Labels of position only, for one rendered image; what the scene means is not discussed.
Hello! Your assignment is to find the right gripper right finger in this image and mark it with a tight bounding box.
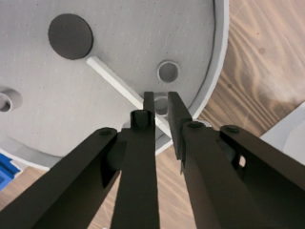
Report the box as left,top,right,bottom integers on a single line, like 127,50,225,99
168,92,305,229

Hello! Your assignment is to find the grey metal ring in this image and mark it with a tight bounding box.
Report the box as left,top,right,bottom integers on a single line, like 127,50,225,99
156,60,180,85
153,92,168,117
0,89,23,114

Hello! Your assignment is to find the blue rectangular tray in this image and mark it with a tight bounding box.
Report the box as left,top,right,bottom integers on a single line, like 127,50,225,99
0,153,20,191

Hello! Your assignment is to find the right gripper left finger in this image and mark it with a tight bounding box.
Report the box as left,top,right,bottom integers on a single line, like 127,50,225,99
0,92,161,229

